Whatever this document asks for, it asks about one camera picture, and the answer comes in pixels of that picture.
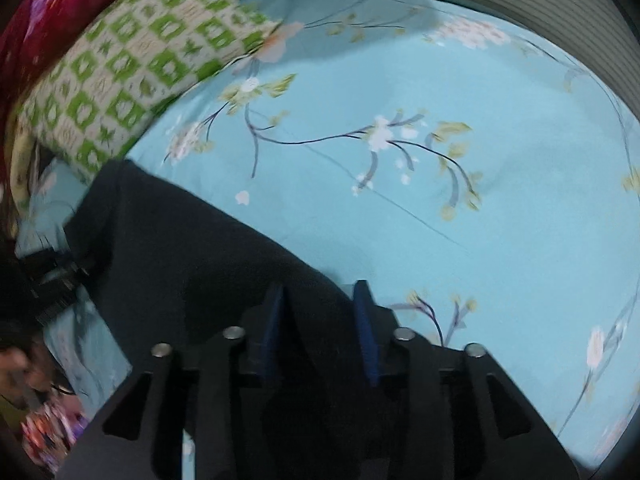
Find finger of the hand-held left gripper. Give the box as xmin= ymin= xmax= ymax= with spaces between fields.
xmin=17 ymin=225 xmax=98 ymax=326

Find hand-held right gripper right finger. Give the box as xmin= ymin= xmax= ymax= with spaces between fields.
xmin=352 ymin=280 xmax=583 ymax=480

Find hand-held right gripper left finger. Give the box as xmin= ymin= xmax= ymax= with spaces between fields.
xmin=57 ymin=282 xmax=287 ymax=480

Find black pants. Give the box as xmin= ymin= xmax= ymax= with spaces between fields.
xmin=64 ymin=159 xmax=453 ymax=461

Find person's left hand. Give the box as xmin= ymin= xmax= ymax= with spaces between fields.
xmin=0 ymin=337 xmax=53 ymax=406

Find colourful printed cloth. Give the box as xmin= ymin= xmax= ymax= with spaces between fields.
xmin=20 ymin=395 xmax=91 ymax=476

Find light blue floral bed sheet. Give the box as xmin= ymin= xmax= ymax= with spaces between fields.
xmin=15 ymin=0 xmax=640 ymax=480

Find green white checkered pillow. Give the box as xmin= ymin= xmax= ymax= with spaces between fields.
xmin=17 ymin=0 xmax=283 ymax=183

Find red floral blanket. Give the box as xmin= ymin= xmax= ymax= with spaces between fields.
xmin=0 ymin=0 xmax=173 ymax=181

